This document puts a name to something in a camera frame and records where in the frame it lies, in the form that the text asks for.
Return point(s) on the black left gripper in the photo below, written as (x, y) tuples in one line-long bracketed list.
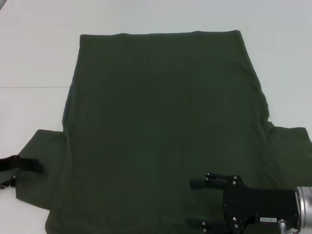
[(7, 163)]

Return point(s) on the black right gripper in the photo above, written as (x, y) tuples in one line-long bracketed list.
[(256, 202)]

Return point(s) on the dark green t-shirt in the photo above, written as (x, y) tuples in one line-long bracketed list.
[(158, 109)]

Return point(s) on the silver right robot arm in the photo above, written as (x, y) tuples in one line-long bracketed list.
[(304, 204)]

